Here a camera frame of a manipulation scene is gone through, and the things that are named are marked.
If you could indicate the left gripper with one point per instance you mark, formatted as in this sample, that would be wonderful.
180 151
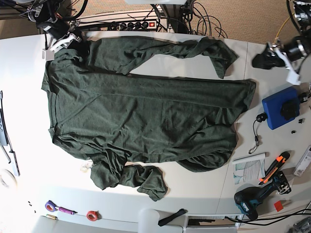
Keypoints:
290 55

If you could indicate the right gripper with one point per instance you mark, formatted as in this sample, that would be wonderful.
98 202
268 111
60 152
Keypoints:
59 34

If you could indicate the dark green t-shirt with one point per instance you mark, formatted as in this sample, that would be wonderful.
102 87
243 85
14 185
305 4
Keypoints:
125 124

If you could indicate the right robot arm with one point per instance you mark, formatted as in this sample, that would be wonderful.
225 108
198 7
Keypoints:
46 10

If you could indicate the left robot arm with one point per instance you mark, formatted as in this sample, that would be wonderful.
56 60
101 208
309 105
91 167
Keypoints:
300 16

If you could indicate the blue box with black knob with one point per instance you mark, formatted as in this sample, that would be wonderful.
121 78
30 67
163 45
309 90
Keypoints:
281 107

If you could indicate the black power strip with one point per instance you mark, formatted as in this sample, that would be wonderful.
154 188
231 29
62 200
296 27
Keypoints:
133 26

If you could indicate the orange black utility knife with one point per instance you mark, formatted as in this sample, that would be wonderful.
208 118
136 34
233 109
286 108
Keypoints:
274 167

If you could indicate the white rectangular device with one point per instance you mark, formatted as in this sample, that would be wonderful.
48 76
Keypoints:
303 163

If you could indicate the paper instruction booklet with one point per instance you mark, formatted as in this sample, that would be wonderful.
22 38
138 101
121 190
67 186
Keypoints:
249 168

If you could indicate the dark remote control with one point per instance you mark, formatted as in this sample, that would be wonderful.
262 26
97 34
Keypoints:
3 137

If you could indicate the grey usb hub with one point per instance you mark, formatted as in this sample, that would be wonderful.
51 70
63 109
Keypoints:
15 164

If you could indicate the red square card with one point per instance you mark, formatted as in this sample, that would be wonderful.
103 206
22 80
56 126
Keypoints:
278 206

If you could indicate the white tape roll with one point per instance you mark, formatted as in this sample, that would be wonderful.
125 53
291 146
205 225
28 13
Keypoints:
7 179

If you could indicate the purple tape roll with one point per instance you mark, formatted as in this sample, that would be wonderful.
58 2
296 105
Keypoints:
50 206

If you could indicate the purple marker pen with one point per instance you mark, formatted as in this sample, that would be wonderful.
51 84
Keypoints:
67 211

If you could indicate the gold green small cylinder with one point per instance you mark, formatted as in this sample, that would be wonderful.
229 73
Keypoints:
51 217

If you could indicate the red tape roll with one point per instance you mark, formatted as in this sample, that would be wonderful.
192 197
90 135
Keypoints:
92 215

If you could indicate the black cordless drill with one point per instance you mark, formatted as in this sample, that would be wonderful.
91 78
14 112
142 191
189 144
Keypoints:
248 199

